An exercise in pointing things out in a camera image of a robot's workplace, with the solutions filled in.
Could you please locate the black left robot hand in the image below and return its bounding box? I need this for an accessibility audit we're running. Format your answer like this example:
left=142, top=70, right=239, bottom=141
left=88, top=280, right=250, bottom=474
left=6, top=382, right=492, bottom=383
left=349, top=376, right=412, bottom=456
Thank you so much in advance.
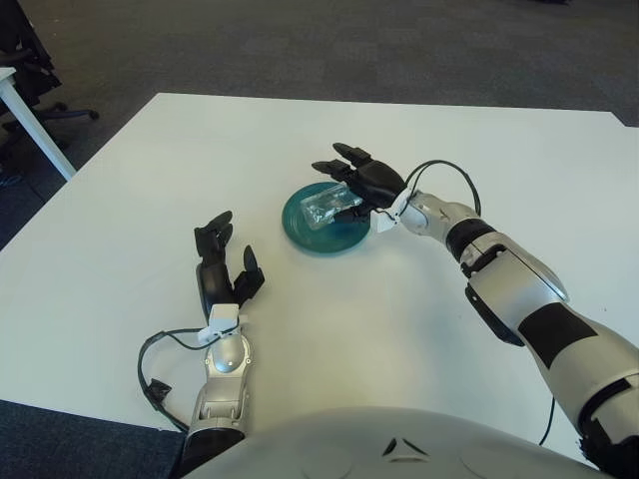
left=193, top=210, right=266, bottom=323

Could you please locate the white desk leg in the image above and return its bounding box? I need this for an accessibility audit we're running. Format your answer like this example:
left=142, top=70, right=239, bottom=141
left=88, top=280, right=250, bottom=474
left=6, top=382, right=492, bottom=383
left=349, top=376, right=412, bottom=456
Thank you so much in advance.
left=0, top=66, right=78, bottom=182

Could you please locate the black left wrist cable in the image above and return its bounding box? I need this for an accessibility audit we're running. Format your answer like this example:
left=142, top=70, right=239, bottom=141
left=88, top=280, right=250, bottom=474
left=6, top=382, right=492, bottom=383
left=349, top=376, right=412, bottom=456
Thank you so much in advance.
left=138, top=318, right=241, bottom=433

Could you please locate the black office chair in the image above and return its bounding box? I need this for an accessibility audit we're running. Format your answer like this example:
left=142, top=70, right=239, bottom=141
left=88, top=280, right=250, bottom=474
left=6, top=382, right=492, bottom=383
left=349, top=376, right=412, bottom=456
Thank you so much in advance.
left=0, top=0, right=100, bottom=151

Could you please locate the grey robot torso shell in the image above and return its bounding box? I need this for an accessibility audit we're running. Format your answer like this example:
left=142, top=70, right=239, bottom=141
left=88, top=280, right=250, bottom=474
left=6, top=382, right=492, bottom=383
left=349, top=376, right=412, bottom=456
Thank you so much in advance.
left=189, top=404, right=618, bottom=479

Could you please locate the clear bottle with blue cap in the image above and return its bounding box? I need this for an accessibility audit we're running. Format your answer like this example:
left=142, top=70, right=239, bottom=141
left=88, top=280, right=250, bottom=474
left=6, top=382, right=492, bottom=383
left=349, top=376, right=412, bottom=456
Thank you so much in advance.
left=300, top=182, right=363, bottom=232

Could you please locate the teal round plate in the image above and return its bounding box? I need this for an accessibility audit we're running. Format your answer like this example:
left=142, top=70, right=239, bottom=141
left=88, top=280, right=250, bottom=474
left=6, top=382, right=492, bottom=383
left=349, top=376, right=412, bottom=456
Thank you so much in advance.
left=281, top=182, right=373, bottom=258

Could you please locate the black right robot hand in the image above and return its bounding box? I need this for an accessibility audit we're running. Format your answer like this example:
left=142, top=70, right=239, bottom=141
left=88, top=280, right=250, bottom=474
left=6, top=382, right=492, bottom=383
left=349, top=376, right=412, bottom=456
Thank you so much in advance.
left=311, top=142, right=408, bottom=224

